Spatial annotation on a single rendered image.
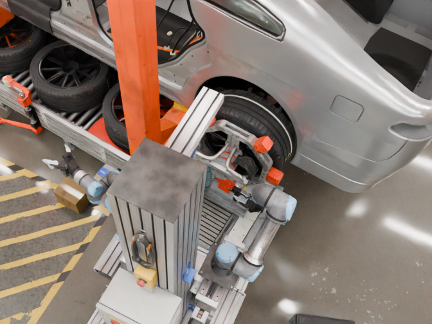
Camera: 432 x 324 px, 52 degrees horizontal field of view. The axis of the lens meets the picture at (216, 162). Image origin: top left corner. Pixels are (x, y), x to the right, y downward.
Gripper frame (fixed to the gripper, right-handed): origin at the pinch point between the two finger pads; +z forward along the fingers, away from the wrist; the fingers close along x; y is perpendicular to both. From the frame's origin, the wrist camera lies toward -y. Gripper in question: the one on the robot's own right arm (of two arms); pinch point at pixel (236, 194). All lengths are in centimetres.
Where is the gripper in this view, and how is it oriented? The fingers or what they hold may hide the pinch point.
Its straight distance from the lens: 285.8
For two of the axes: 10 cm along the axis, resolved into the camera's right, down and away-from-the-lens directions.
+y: 0.8, -5.3, -8.5
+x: -5.1, 7.1, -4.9
